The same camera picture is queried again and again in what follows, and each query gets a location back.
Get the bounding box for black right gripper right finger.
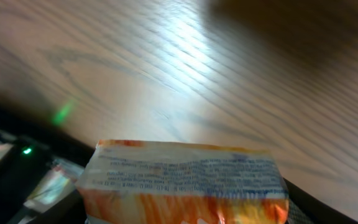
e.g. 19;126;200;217
284;179;358;224

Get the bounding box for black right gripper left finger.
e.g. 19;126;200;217
29;190;87;224

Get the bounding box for orange small box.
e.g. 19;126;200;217
76;140;289;223

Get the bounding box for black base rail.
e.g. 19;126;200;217
0;106;93;223

